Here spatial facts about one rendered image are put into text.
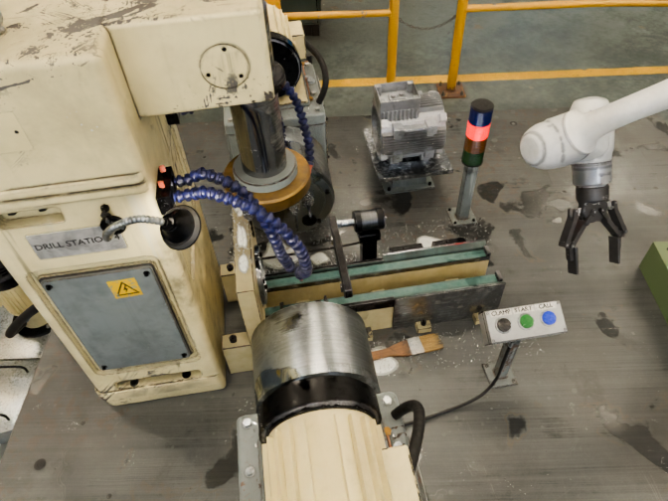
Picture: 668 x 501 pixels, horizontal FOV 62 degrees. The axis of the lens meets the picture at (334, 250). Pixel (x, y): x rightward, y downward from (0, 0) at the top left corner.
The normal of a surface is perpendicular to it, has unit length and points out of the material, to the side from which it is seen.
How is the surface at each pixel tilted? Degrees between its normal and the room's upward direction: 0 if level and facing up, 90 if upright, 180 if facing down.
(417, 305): 90
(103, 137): 90
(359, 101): 0
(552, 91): 0
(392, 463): 0
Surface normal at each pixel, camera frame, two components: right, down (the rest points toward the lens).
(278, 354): -0.55, -0.49
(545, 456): -0.04, -0.66
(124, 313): 0.15, 0.73
